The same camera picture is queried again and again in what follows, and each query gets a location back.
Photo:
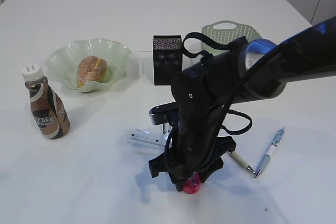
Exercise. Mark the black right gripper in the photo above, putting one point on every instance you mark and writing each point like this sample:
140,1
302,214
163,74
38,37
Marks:
196,147

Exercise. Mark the pink pencil sharpener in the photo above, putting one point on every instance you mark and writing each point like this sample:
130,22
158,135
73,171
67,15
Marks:
192,184

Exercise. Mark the sugared bread bun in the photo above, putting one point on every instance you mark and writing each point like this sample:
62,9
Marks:
91,68

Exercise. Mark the brown coffee bottle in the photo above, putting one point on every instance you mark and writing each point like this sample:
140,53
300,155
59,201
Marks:
46,106

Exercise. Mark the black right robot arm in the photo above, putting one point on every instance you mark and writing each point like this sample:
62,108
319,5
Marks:
244,71

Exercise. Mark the cream barrel pen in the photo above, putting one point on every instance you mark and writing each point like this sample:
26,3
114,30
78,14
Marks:
241,162

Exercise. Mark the white blue pen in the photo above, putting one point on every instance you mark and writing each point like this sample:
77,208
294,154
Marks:
269,152

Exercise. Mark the black mesh pen holder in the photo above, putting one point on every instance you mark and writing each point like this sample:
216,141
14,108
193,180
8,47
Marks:
167,58

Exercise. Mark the green woven plastic basket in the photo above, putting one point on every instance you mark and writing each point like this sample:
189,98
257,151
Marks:
224,32

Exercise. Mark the green wavy glass plate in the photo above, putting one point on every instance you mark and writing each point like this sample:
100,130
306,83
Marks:
63,63

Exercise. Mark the clear plastic ruler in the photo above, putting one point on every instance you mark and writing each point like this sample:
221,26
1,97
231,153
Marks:
147,137

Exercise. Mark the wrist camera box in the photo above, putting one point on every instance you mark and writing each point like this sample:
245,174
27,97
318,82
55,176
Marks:
166,113

